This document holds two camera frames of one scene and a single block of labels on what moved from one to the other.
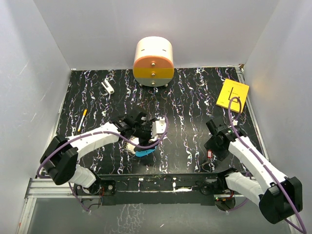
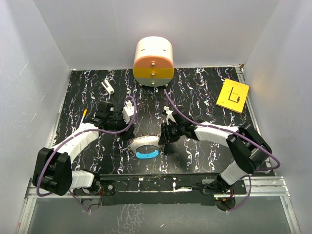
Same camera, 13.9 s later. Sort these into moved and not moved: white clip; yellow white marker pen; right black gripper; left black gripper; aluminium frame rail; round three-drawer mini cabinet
Moved: right black gripper; left black gripper
Not moved: aluminium frame rail; yellow white marker pen; round three-drawer mini cabinet; white clip
